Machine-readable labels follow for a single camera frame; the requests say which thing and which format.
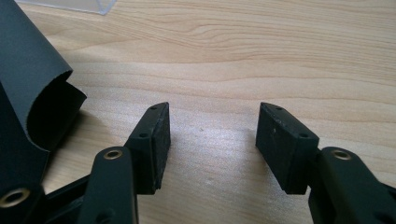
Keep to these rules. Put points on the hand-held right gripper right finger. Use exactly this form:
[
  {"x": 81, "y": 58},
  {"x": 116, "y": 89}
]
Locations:
[{"x": 288, "y": 152}]

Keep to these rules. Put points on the dark grey mat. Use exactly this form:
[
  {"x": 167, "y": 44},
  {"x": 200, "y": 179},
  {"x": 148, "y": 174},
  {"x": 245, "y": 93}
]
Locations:
[{"x": 28, "y": 81}]

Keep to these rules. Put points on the clear plastic box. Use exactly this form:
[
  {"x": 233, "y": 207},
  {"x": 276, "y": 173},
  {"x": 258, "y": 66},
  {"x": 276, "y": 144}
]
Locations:
[{"x": 77, "y": 5}]

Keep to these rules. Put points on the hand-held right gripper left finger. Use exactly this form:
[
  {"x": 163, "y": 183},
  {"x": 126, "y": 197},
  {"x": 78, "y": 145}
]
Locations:
[{"x": 148, "y": 149}]

